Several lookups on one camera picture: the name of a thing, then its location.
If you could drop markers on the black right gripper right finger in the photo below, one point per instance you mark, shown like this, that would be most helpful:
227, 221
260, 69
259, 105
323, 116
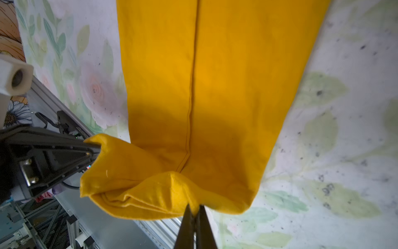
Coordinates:
204, 236

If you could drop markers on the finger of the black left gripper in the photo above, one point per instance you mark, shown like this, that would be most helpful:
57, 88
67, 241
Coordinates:
34, 160

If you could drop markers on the aluminium front rail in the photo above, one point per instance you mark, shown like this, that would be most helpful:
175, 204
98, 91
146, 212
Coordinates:
103, 221

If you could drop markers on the yellow t shirt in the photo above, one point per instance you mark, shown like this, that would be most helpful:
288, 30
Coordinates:
209, 85

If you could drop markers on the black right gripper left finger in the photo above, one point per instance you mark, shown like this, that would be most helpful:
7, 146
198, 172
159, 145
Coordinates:
185, 238

